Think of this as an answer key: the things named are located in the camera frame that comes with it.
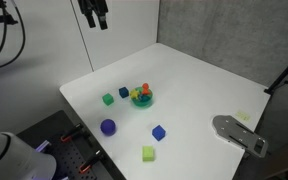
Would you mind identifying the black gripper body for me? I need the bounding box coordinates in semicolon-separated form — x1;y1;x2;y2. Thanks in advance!
77;0;109;14

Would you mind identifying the blue cube block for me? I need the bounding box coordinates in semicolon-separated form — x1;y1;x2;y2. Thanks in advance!
151;124;167;142

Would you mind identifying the dark navy cube block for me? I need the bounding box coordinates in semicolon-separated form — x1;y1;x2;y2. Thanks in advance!
118;86;130;99

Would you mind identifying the dark green cube block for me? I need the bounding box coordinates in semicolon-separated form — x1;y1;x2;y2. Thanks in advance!
101;92;115;107

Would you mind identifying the green bowl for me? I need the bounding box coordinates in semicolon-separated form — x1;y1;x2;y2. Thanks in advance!
130;86;154;109

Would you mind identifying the lime green block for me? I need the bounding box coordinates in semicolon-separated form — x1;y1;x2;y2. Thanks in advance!
141;145;156;163

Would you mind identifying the orange toy figure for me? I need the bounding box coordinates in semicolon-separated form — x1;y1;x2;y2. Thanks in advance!
141;82;151;96

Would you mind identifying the yellow star toy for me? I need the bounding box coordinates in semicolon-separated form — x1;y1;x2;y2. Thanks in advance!
129;88;142;101

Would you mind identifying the purple ball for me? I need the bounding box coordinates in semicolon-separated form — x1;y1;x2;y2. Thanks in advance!
99;118;117;137

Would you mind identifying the black orange clamp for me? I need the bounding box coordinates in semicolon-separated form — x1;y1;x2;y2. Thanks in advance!
78;149;105;174
60;123;85;143

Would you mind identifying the black perforated base board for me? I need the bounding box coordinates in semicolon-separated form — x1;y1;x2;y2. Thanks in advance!
16;110;127;180

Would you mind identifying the yellow sticky note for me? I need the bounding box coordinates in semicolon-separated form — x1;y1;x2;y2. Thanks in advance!
235;110;252;122

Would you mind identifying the grey metal mounting plate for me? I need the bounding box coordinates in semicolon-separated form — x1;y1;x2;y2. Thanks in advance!
211;114;269;159

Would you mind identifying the black tripod stand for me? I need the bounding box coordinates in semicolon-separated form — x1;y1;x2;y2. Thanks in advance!
263;49;288;96

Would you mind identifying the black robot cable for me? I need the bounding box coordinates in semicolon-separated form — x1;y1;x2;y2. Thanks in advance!
0;0;27;71

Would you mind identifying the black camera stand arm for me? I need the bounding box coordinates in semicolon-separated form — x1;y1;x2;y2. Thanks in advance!
0;0;19;27

